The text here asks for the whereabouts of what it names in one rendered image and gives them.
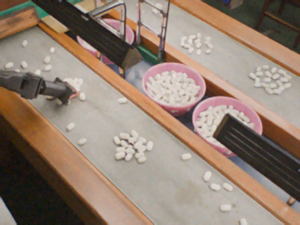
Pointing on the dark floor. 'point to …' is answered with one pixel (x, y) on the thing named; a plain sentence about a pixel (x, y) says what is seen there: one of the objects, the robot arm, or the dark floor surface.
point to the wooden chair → (278, 18)
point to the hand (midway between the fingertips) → (76, 93)
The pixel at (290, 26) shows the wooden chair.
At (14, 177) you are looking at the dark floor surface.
